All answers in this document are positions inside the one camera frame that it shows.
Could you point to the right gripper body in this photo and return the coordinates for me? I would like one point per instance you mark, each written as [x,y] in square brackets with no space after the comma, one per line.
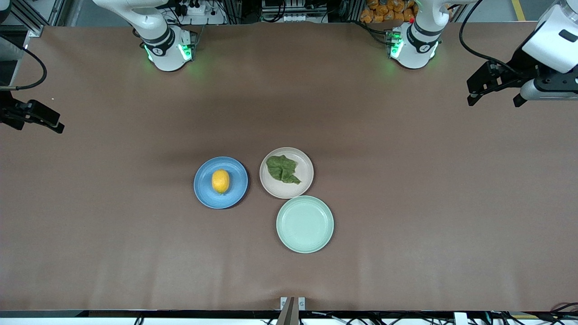
[10,113]

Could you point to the yellow lemon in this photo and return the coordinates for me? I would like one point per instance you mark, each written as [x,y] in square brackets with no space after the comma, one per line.
[220,181]

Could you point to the green lettuce leaf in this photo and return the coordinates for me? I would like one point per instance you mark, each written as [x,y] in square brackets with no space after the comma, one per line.
[282,169]

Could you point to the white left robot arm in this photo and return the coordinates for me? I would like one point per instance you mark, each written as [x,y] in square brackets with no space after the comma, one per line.
[417,45]

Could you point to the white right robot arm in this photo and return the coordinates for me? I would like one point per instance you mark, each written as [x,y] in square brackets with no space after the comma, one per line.
[165,43]

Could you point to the bag of orange items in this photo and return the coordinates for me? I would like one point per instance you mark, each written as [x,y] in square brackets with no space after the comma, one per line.
[384,11]

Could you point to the brown table cover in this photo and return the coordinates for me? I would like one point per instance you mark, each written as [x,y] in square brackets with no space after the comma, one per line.
[135,248]

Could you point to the blue plate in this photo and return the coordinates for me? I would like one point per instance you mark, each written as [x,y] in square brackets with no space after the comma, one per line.
[203,185]

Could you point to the white power strip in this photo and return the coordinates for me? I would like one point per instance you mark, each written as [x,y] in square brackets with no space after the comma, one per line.
[196,9]

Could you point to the grey equipment box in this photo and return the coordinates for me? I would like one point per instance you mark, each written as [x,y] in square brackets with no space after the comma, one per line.
[293,11]

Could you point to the beige plate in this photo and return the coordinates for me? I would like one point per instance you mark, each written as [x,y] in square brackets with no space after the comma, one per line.
[305,183]

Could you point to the pale green plate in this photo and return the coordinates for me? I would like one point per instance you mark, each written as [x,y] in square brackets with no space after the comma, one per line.
[305,224]

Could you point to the aluminium frame profile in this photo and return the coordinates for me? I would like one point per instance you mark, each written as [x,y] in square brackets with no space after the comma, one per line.
[34,20]

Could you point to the aluminium frame rail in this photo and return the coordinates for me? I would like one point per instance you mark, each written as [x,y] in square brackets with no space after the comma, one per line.
[292,309]

